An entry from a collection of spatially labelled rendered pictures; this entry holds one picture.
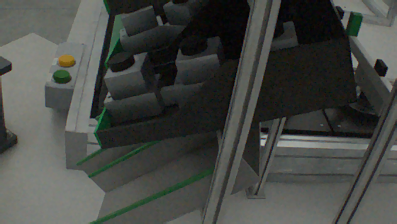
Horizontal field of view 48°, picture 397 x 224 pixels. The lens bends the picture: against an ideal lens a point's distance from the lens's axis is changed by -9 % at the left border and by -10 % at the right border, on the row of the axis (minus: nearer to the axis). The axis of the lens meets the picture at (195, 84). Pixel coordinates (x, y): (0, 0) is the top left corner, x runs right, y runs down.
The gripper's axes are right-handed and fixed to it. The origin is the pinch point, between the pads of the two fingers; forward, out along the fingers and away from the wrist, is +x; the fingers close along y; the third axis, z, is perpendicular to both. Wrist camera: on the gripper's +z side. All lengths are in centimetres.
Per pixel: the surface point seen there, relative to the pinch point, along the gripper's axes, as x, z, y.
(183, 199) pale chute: -4, 4, -50
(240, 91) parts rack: -17, 16, -54
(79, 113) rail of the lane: -0.1, -21.1, -9.9
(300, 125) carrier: 26.8, 16.4, -10.6
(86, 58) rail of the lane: -1.2, -21.5, 11.1
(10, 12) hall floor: 22, -149, 239
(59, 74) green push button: -5.2, -24.6, 0.9
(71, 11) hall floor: 52, -110, 248
